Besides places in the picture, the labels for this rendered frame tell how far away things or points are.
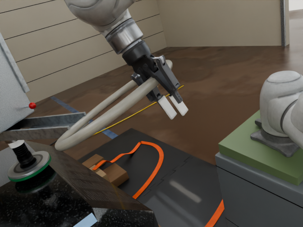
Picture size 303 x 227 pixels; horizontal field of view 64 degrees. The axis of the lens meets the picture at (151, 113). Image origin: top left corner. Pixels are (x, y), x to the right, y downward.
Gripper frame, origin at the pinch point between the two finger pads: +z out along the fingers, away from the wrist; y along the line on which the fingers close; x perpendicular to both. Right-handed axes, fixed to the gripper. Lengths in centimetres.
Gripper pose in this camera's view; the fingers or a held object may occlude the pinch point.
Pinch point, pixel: (173, 106)
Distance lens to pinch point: 70.6
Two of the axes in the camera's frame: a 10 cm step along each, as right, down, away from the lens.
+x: -5.4, 5.7, -6.2
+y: -6.1, 2.4, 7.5
